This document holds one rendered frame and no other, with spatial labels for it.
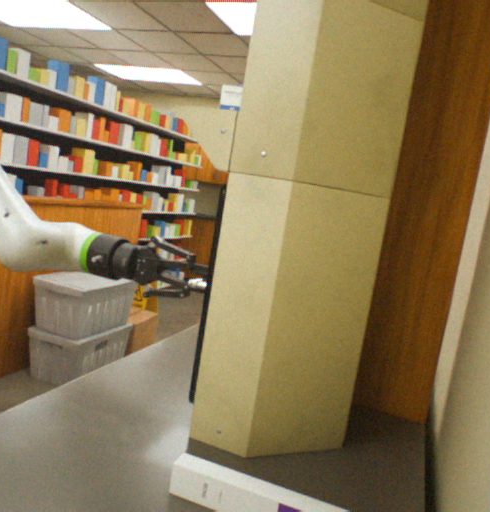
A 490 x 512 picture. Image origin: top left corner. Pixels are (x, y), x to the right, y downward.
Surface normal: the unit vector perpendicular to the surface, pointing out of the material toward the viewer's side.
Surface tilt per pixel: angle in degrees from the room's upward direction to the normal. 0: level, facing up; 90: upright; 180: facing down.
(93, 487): 0
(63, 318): 96
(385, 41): 90
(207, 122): 90
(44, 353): 95
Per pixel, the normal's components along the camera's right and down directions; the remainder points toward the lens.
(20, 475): 0.16, -0.98
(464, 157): -0.36, 0.05
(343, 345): 0.40, 0.17
